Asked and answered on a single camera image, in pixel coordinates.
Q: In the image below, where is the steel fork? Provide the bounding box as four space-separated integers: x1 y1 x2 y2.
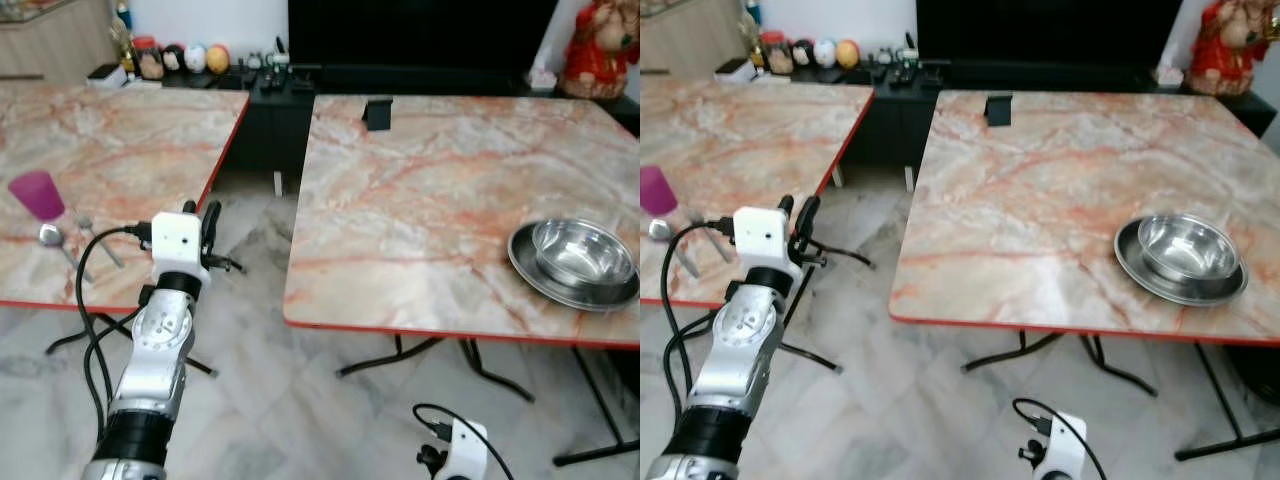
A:
688 211 735 264
75 216 127 269

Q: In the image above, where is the steel spoon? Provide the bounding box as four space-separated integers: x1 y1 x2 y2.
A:
648 219 702 280
38 225 94 285

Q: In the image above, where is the purple plastic cup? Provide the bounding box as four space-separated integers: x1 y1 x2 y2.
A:
8 170 66 223
640 165 678 218

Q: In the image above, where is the small black white gadget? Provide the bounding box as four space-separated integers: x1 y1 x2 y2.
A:
245 37 297 93
872 33 923 85

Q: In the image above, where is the wooden cabinet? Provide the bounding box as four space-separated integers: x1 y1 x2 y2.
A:
0 0 117 83
640 0 747 78

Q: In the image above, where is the steel bowl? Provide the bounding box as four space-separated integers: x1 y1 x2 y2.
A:
1137 212 1240 285
530 217 637 292

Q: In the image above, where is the steel plate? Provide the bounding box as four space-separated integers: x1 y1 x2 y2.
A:
1114 215 1250 307
507 220 641 312

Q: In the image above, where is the red dressed doll figurine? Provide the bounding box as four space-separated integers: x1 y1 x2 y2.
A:
559 0 641 100
1187 0 1280 98

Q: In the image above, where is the black television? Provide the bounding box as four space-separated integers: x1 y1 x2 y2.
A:
288 0 559 73
916 0 1185 66

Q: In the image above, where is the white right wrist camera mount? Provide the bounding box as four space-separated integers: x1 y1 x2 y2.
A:
445 419 491 480
1040 411 1089 480

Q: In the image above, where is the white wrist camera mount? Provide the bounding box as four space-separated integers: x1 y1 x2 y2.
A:
445 419 491 480
150 212 211 291
733 207 802 291
1040 411 1089 480

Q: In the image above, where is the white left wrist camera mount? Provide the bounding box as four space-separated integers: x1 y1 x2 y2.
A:
150 212 211 291
733 207 802 291

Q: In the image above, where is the black metal table leg frame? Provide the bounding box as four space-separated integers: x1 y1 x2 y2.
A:
45 300 218 380
336 334 641 468
775 285 843 375
961 328 1280 462

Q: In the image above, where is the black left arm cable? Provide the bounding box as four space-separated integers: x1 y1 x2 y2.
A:
75 224 153 441
660 218 741 426

